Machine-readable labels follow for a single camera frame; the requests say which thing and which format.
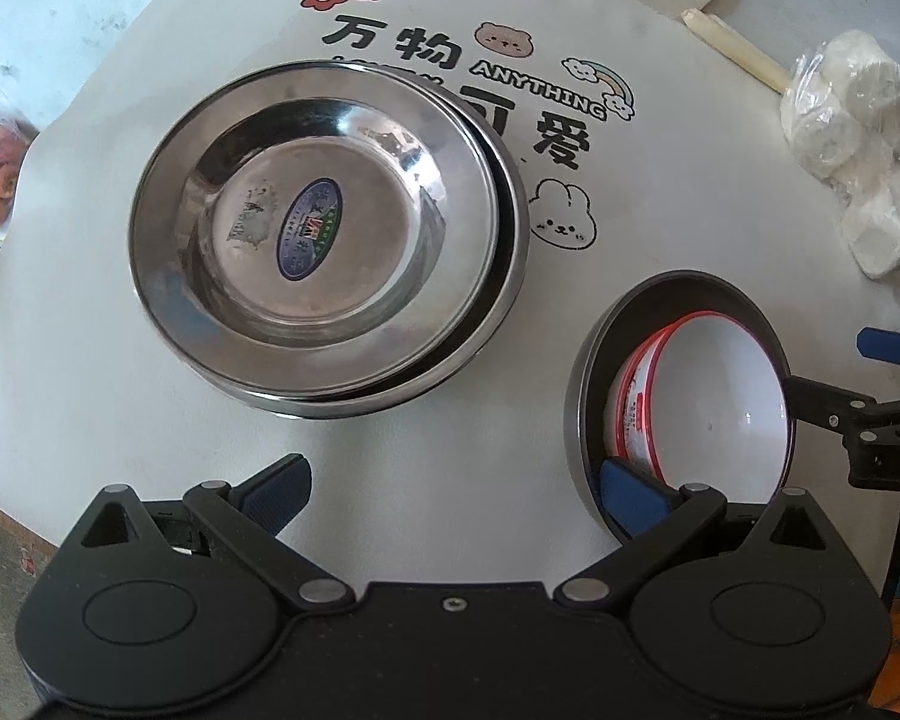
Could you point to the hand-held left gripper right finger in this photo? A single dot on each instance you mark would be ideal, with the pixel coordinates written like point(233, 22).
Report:
point(630, 495)

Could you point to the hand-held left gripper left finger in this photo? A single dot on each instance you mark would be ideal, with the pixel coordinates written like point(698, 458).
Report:
point(277, 491)

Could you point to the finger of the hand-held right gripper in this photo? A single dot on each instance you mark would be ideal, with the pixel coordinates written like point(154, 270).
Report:
point(825, 401)
point(892, 346)

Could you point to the white bowl with red rim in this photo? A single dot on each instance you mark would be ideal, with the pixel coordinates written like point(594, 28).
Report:
point(630, 405)
point(727, 405)

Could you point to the steel bowl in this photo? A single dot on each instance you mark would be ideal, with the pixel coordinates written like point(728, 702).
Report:
point(594, 390)

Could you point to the steel plate with oval sticker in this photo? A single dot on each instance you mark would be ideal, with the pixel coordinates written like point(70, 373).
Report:
point(307, 240)

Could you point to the plain steel plate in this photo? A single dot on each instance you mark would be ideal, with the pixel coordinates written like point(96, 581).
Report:
point(514, 240)

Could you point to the plastic bag of white buns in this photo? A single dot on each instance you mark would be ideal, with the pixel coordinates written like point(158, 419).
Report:
point(855, 135)

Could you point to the white printed table mat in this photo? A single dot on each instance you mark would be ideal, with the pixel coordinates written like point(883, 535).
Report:
point(82, 360)

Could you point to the cream stick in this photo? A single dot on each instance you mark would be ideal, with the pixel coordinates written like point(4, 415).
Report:
point(735, 49)

